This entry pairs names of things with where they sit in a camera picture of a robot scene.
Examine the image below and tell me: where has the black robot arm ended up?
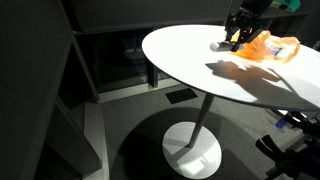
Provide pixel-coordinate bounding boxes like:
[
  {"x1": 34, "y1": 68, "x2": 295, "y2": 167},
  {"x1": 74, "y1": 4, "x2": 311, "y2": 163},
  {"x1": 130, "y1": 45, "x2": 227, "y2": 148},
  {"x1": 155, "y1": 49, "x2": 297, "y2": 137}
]
[{"x1": 225, "y1": 0, "x2": 273, "y2": 52}]

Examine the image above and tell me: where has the black floor plate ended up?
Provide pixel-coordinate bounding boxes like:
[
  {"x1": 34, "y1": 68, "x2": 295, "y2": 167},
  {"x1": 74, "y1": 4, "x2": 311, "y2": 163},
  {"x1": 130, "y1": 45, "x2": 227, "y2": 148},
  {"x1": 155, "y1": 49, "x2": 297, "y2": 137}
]
[{"x1": 166, "y1": 88, "x2": 197, "y2": 104}]

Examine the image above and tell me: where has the green object on shelf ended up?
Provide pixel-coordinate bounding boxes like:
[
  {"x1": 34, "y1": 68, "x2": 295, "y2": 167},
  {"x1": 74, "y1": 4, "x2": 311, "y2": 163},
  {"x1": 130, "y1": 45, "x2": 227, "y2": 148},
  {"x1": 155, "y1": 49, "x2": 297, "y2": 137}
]
[{"x1": 271, "y1": 0, "x2": 301, "y2": 12}]

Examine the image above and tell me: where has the white round table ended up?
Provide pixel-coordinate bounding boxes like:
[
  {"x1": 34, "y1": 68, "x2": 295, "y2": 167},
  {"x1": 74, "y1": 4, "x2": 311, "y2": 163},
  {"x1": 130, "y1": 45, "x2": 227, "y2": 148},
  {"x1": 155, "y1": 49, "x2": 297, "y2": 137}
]
[{"x1": 142, "y1": 25, "x2": 320, "y2": 179}]

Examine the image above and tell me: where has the black wheeled chair base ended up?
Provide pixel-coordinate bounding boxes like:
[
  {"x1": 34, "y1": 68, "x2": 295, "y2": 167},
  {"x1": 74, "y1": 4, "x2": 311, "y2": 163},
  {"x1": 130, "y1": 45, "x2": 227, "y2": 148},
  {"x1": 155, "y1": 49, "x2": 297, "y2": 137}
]
[{"x1": 255, "y1": 111, "x2": 320, "y2": 180}]

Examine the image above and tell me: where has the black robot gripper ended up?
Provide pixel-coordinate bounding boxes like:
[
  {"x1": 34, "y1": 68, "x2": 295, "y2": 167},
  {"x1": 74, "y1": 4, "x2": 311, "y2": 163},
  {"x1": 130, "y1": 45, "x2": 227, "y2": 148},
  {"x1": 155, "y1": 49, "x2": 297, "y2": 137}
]
[{"x1": 225, "y1": 10, "x2": 261, "y2": 52}]

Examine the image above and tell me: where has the orange plastic bag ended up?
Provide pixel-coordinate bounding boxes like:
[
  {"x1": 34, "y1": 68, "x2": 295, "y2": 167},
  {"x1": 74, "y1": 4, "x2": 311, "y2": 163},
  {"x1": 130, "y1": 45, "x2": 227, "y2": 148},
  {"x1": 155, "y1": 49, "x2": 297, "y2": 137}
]
[{"x1": 233, "y1": 30, "x2": 301, "y2": 64}]

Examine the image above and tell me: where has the blue object under table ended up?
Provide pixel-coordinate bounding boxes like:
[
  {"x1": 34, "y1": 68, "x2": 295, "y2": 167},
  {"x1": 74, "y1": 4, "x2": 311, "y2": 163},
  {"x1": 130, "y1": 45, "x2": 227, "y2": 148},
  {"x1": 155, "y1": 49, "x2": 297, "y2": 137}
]
[{"x1": 275, "y1": 118, "x2": 287, "y2": 129}]

